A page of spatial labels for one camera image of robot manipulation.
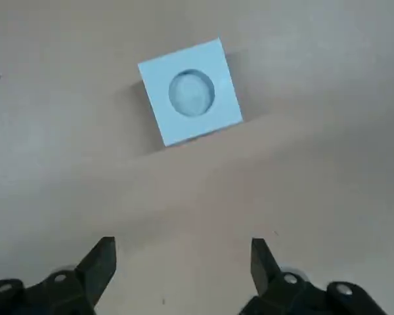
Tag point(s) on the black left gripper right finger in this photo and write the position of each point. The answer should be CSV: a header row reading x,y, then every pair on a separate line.
x,y
292,295

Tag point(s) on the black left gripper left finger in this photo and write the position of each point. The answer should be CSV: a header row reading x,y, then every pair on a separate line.
x,y
59,295

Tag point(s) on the grey part base block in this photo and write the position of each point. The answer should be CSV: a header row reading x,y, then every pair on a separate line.
x,y
157,88

